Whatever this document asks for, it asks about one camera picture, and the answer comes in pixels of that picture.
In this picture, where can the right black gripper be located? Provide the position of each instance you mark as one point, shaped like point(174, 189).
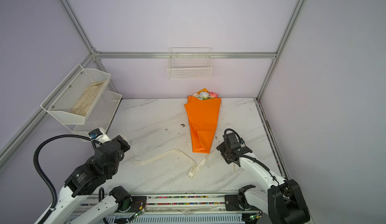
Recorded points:
point(220, 147)

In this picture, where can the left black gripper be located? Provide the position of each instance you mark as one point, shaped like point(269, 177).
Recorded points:
point(125, 146)

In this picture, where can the orange wrapping paper sheet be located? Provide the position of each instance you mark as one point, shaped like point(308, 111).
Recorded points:
point(203, 119)

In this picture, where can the white fake rose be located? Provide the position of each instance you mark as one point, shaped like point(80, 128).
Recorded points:
point(204, 95)

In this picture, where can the pink fake rose spray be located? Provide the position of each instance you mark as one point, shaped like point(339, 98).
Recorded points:
point(213, 95)

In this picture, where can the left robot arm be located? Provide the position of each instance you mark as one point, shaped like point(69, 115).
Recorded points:
point(86, 178)

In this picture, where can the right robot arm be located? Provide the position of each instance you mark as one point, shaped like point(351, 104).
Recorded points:
point(281, 199)

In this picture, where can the lower white mesh shelf basket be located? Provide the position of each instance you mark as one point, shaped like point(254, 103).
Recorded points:
point(102, 114)

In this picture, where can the white mesh shelf basket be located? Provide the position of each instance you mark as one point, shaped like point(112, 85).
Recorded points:
point(102, 114)
point(60, 102)

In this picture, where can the beige cloth in basket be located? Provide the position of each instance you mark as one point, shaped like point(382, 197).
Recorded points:
point(84, 103)

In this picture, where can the upper white mesh shelf basket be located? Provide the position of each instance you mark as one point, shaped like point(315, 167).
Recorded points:
point(60, 102)

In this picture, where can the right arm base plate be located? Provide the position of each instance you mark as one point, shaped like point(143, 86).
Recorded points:
point(236, 203)

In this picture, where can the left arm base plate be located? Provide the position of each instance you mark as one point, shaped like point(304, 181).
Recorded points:
point(131, 204)

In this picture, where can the aluminium rail front frame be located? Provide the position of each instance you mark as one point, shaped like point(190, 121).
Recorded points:
point(176, 202)

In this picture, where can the white wire wall basket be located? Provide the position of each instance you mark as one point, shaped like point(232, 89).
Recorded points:
point(189, 63)

